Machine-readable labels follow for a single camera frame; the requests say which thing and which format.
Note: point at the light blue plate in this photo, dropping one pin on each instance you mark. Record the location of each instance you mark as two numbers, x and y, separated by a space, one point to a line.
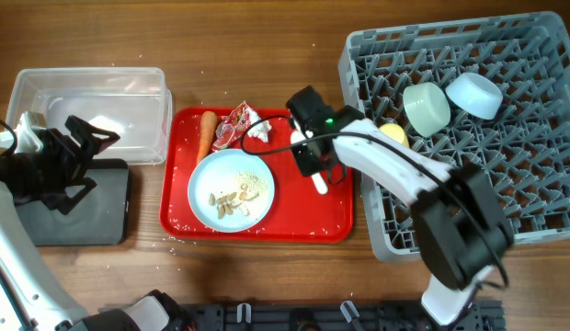
209 172

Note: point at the clear plastic bin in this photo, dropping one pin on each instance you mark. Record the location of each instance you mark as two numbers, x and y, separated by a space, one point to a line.
134 102

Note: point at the pale green bowl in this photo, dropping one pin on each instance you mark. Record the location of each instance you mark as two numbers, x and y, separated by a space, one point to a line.
427 108

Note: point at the red serving tray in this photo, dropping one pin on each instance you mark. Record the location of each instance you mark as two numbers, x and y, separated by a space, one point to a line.
298 214

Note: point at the black plastic tray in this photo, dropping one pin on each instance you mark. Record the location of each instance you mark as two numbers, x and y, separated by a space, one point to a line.
100 218

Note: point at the almonds and rice scraps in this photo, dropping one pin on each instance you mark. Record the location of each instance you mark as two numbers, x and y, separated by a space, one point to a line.
243 191

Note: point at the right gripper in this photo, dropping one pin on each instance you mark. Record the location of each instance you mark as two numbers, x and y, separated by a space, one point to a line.
306 164

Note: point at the orange carrot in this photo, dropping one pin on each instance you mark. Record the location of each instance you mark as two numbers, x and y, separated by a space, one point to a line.
207 127

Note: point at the white plastic spoon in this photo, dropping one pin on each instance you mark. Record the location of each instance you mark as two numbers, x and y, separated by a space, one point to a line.
317 179

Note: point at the light blue small bowl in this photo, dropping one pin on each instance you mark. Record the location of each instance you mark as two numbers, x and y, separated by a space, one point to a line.
476 95

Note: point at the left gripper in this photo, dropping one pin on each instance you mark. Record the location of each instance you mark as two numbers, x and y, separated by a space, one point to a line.
70 162

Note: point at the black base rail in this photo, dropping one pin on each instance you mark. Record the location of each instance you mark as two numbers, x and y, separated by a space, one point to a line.
385 316

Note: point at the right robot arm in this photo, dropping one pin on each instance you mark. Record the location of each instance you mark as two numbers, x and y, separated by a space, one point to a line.
461 229

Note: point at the grey dishwasher rack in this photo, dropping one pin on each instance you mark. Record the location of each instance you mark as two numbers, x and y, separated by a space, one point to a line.
525 149

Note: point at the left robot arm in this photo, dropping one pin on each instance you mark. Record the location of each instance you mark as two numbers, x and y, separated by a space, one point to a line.
31 298

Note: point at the red snack wrapper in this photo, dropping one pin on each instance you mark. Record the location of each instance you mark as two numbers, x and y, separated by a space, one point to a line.
233 127

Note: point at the white tissue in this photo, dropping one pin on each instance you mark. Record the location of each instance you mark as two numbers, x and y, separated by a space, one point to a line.
258 129

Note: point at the yellow cup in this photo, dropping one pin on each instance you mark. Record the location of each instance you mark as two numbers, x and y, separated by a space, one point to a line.
396 132

